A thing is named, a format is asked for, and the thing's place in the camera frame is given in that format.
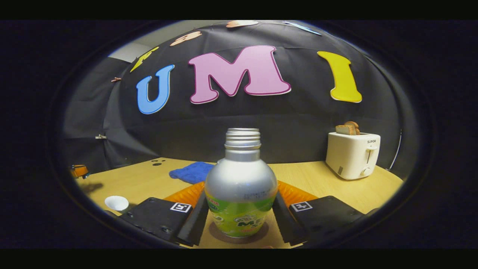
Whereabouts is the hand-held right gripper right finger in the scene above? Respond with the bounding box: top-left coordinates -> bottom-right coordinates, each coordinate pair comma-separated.
272,181 -> 364,245

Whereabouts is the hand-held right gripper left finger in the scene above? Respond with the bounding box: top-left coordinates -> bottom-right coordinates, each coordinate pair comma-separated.
119,181 -> 209,247

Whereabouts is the white teacup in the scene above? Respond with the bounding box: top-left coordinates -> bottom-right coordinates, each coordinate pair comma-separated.
104,195 -> 130,213

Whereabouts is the brown round coaster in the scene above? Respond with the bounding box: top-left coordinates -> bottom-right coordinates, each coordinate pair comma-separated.
208,221 -> 269,244

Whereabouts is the silver green label water bottle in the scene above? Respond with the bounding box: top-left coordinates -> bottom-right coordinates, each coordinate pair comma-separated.
204,128 -> 279,238

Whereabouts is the blue towel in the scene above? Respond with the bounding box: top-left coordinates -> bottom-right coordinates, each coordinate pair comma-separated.
169,161 -> 215,185

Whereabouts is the white toaster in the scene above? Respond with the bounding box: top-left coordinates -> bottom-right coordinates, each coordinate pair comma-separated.
325,132 -> 381,180

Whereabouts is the toaster power cable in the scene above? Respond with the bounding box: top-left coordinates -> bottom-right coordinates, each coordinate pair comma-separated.
387,129 -> 403,171

